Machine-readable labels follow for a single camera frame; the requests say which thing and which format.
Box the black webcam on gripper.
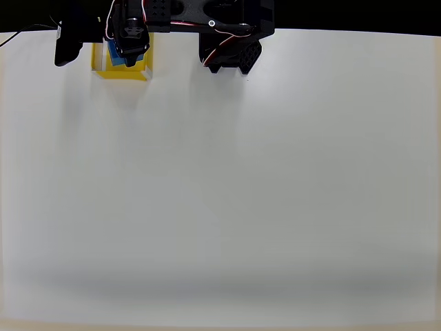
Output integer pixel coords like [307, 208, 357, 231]
[50, 0, 85, 68]

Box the blue block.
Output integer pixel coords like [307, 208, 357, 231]
[107, 38, 145, 67]

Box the thin black table cable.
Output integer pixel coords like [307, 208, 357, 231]
[0, 23, 58, 48]

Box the yellow open box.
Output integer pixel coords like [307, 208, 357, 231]
[91, 34, 154, 82]

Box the red white arm servo wire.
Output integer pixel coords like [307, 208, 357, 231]
[202, 20, 256, 67]

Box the red white gripper servo wire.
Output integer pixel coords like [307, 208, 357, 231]
[104, 0, 118, 41]

